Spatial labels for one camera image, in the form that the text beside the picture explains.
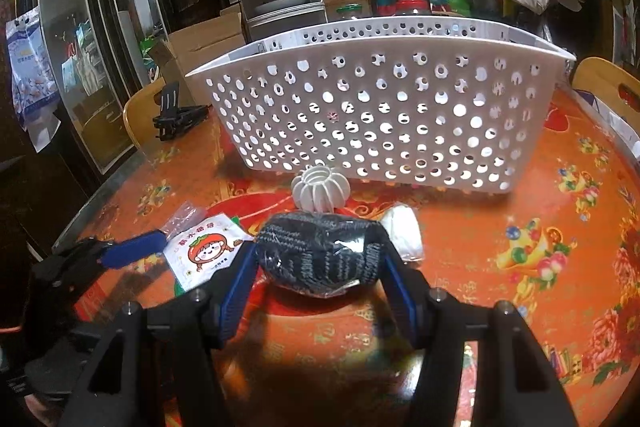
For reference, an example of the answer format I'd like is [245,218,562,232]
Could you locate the small white cloth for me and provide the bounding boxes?
[380,204,424,263]

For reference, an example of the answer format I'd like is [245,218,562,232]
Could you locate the black knitted item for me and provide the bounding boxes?
[255,211,395,298]

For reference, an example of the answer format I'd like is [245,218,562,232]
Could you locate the white snack packet cartoon print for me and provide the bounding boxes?
[163,213,253,291]

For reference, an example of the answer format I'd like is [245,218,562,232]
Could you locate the white ribbed pumpkin ornament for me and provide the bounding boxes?
[291,166,350,213]

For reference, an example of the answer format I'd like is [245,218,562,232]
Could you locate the wooden chair left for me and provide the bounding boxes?
[122,77,165,150]

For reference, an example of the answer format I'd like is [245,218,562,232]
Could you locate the wooden chair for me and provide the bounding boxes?
[572,56,639,132]
[122,77,165,150]

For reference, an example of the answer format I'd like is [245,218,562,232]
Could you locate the black phone stand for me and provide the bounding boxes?
[152,82,209,141]

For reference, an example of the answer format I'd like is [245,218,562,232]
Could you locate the white perforated plastic basket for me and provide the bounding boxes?
[188,16,575,193]

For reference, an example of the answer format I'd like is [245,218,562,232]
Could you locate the blue white hanging packet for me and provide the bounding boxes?
[6,6,61,153]

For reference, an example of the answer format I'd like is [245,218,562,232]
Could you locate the cardboard box left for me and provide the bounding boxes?
[149,12,245,107]

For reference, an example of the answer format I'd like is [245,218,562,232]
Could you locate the clear glass jar green lid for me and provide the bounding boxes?
[335,3,362,20]

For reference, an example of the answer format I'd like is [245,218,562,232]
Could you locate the glass jar green olives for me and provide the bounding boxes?
[394,0,432,15]

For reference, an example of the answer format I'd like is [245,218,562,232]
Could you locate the wooden chair right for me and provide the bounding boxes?
[572,56,639,132]

